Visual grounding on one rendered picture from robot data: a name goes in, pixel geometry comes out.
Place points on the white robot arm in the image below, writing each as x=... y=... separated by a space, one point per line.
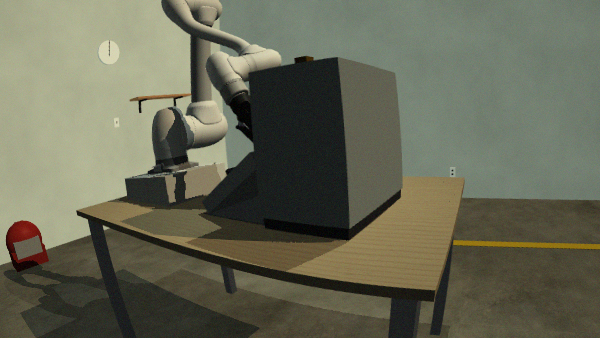
x=203 y=125

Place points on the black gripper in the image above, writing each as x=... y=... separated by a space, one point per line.
x=240 y=106

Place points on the dark grey cabinet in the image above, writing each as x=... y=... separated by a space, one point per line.
x=327 y=150

